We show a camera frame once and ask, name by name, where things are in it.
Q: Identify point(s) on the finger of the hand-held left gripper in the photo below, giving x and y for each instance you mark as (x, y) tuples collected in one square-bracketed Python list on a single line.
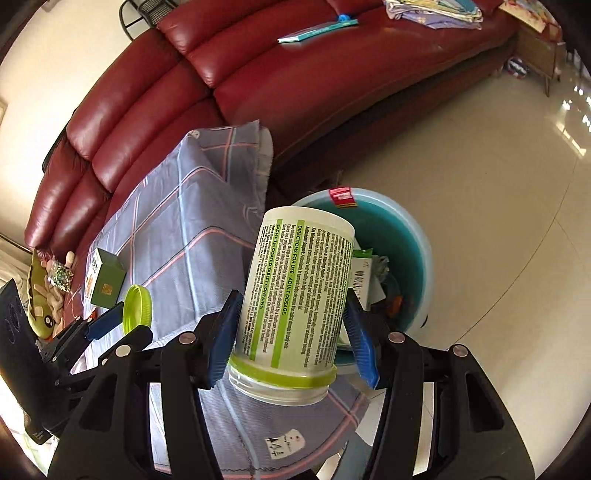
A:
[(104, 323)]

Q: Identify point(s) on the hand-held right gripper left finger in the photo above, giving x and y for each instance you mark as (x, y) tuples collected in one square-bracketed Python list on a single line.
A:
[(221, 341)]

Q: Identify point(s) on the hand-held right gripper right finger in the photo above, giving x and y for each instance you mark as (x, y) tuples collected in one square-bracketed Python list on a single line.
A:
[(360, 341)]

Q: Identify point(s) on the green plastic lid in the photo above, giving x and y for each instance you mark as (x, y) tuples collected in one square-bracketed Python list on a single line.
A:
[(138, 307)]

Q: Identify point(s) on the white bottle with green label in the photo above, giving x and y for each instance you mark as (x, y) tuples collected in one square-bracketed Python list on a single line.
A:
[(295, 286)]

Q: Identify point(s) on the teal plastic bucket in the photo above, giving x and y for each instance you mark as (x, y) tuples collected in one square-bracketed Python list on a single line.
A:
[(397, 240)]

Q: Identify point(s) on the green and white box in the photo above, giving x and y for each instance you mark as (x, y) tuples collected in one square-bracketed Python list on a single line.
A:
[(108, 286)]

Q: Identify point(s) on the green plush toy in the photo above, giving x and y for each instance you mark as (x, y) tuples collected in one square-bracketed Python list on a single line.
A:
[(41, 314)]

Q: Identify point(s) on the beaded pouch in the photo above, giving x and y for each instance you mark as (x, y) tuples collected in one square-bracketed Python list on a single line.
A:
[(60, 277)]

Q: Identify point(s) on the white carton box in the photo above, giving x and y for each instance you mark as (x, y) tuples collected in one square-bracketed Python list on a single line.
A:
[(364, 277)]

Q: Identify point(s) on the blue plaid cloth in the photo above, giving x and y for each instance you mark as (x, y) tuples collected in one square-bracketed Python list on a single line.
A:
[(184, 221)]

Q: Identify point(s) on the dark red leather sofa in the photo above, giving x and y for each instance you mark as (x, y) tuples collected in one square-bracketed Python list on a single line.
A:
[(277, 78)]

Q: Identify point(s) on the black mesh chair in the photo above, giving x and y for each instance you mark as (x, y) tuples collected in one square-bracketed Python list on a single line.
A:
[(147, 16)]

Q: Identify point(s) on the teal book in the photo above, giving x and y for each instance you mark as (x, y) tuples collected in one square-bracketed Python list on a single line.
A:
[(314, 31)]

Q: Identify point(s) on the dark patterned shoe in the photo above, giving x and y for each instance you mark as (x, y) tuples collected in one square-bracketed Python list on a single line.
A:
[(516, 67)]

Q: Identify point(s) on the small blue toy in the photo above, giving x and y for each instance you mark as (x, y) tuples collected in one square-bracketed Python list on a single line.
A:
[(344, 17)]

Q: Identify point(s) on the wooden side table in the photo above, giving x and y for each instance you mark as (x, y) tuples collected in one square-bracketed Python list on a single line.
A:
[(538, 55)]

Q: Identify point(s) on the red printed paper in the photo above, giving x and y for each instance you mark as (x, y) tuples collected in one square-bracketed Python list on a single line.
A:
[(524, 14)]

